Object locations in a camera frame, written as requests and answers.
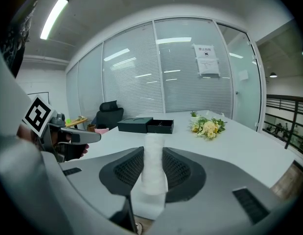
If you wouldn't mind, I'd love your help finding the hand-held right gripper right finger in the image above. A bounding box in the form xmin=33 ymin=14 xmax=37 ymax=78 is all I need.
xmin=162 ymin=146 xmax=207 ymax=203

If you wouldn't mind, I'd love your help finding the long ceiling light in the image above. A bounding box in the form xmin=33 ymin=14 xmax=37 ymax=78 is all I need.
xmin=39 ymin=0 xmax=70 ymax=41

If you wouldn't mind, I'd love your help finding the black office chair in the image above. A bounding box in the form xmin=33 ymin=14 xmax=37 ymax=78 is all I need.
xmin=91 ymin=100 xmax=124 ymax=132

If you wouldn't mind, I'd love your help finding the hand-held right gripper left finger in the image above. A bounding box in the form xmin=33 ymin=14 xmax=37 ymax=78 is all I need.
xmin=99 ymin=146 xmax=145 ymax=196

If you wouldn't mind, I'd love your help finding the yellow and white flower bouquet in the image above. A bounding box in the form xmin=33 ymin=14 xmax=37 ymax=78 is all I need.
xmin=188 ymin=116 xmax=228 ymax=140

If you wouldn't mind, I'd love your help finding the white small item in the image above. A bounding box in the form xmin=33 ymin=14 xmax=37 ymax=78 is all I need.
xmin=140 ymin=133 xmax=169 ymax=196

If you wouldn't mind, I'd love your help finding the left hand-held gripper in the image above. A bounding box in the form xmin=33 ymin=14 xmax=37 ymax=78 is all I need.
xmin=22 ymin=94 xmax=102 ymax=163

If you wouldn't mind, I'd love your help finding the person's left forearm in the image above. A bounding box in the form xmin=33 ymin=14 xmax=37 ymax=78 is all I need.
xmin=16 ymin=122 xmax=42 ymax=148

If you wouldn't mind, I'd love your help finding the dark metal railing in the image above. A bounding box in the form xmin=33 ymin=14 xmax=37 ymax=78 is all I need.
xmin=262 ymin=94 xmax=303 ymax=157

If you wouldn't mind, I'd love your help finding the black drawer box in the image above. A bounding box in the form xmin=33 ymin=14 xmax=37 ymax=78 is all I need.
xmin=117 ymin=117 xmax=175 ymax=135

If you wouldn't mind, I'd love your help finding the small wooden side table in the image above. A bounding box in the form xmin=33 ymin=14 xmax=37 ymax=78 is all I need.
xmin=65 ymin=116 xmax=89 ymax=130

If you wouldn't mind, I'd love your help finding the person's left hand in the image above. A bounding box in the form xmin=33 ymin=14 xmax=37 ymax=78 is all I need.
xmin=80 ymin=143 xmax=90 ymax=158

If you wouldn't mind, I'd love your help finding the white paper sign with icon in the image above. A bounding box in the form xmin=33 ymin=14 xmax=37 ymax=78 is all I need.
xmin=192 ymin=43 xmax=215 ymax=59

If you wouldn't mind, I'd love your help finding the glass door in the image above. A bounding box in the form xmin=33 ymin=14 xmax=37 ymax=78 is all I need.
xmin=215 ymin=23 xmax=265 ymax=132

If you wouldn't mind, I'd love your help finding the white paper notice sheet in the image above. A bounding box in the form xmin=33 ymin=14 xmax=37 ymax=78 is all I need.
xmin=196 ymin=57 xmax=220 ymax=77

